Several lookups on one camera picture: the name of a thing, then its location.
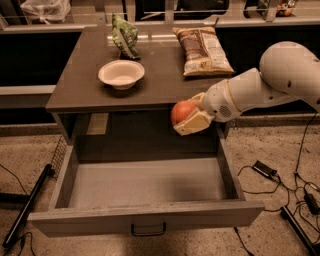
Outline white plastic bag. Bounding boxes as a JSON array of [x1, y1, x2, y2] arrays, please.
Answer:
[[20, 0, 71, 24]]

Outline open grey drawer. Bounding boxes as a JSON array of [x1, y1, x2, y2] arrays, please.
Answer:
[[29, 129, 264, 237]]

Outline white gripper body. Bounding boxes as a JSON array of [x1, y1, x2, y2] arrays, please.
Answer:
[[202, 80, 241, 122]]

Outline black cable on floor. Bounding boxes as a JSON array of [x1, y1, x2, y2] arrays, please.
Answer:
[[237, 164, 292, 213]]

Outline black power adapter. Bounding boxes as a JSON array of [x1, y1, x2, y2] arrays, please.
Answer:
[[304, 193, 320, 215], [252, 161, 277, 179]]

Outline black bar left floor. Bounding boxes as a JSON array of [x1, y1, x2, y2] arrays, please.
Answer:
[[2, 164, 54, 248]]

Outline black bar right floor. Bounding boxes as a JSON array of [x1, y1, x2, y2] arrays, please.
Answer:
[[280, 206, 320, 256]]

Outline brown chip bag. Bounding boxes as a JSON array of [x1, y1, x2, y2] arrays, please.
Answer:
[[172, 27, 234, 76]]

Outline white paper bowl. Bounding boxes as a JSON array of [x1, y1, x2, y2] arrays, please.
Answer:
[[98, 60, 145, 90]]

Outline black drawer handle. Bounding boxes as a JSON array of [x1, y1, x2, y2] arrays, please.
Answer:
[[130, 222, 167, 237]]

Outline black bar floor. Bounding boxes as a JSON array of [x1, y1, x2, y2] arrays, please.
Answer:
[[2, 164, 54, 248], [280, 206, 320, 256]]

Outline red apple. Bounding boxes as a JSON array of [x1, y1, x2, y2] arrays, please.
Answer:
[[171, 101, 196, 125]]

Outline green chip bag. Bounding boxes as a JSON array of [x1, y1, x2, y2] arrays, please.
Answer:
[[112, 13, 140, 59]]

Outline grey cabinet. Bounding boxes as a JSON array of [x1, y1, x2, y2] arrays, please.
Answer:
[[45, 25, 244, 163]]

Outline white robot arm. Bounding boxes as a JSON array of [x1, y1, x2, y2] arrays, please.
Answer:
[[171, 41, 320, 136]]

